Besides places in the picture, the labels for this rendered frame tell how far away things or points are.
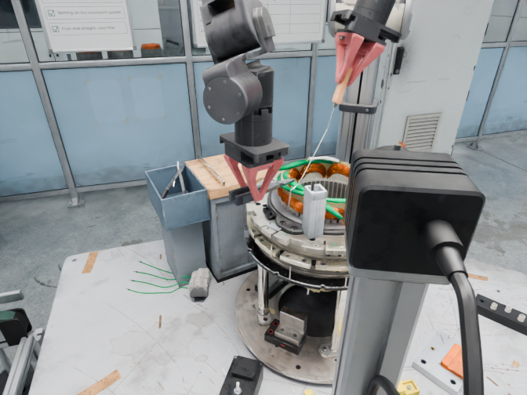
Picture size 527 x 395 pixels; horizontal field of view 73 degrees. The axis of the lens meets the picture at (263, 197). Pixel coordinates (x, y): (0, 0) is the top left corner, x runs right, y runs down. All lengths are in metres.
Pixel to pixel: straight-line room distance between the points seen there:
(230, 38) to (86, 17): 2.31
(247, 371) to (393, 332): 0.58
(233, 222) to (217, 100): 0.51
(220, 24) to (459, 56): 2.82
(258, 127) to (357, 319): 0.38
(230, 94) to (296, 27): 2.56
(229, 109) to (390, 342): 0.33
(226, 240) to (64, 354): 0.43
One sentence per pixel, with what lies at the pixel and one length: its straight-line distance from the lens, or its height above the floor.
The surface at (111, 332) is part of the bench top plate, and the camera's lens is 0.94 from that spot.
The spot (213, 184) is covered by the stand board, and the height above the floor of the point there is 1.07.
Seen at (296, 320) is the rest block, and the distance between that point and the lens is 0.79.
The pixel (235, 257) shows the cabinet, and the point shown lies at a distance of 0.98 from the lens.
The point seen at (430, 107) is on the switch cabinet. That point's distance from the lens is 3.19.
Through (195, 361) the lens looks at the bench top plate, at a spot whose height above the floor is 0.78.
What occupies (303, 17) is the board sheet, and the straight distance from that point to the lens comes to 3.00.
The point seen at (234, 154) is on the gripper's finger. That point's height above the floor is 1.25.
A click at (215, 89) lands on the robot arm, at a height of 1.36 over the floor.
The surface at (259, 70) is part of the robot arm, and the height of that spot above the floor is 1.37.
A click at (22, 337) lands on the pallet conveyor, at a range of 1.16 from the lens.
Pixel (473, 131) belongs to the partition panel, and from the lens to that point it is 4.44.
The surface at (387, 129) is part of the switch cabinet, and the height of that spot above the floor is 0.54.
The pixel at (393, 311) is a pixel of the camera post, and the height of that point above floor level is 1.33.
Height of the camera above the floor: 1.46
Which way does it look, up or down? 30 degrees down
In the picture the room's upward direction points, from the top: straight up
